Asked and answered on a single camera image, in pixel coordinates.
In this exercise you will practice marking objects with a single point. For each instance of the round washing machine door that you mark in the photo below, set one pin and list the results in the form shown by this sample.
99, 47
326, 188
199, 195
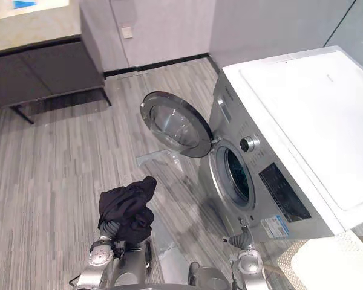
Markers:
175, 124

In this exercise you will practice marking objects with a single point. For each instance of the clear plastic floor sheet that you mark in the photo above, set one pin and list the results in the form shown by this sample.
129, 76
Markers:
169, 238

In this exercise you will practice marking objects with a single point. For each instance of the silver detergent drawer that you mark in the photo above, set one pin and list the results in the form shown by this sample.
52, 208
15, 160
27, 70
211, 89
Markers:
225, 104

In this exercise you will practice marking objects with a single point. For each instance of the grey door panel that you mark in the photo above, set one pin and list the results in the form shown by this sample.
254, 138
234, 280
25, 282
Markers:
354, 21

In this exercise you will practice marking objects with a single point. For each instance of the silver washing machine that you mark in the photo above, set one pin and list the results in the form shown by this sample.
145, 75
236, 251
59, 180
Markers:
290, 121

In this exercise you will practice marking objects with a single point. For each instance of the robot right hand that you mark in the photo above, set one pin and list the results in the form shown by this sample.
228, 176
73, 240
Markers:
242, 238

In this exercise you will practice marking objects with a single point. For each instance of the black baseboard strip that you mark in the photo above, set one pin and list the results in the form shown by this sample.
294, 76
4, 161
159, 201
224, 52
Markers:
157, 65

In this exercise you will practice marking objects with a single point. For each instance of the teal garment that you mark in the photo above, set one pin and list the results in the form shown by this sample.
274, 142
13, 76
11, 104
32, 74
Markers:
238, 176

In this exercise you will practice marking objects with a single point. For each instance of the robot right leg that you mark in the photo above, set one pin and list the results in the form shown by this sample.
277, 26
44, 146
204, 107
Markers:
207, 276

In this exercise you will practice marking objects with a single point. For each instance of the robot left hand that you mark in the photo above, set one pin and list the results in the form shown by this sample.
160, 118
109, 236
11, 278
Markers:
107, 227

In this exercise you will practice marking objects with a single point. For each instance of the white wall socket plate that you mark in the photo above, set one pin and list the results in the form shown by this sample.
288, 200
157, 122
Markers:
126, 32

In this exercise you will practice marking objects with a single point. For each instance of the black garment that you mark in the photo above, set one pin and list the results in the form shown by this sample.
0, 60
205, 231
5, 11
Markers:
127, 205

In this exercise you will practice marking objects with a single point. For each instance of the white woven laundry basket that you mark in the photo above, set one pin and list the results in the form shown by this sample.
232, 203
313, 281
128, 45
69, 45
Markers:
329, 266

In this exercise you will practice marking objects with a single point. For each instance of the chrome washer dial knob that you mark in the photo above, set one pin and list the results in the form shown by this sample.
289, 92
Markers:
250, 143

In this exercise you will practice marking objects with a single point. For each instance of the blue item on countertop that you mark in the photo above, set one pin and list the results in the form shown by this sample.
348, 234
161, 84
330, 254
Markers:
25, 3

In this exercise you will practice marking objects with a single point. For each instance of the blue white energy label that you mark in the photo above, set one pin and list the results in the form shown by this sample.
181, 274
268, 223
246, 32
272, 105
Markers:
275, 227

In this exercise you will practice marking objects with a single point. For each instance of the light marble countertop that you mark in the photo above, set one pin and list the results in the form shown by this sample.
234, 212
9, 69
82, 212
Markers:
33, 30

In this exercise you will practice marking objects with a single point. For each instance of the dark cabinet with legs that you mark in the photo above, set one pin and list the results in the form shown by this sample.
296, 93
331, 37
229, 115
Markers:
48, 72

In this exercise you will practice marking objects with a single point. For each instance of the black washer display panel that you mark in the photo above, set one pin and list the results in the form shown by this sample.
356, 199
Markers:
284, 193

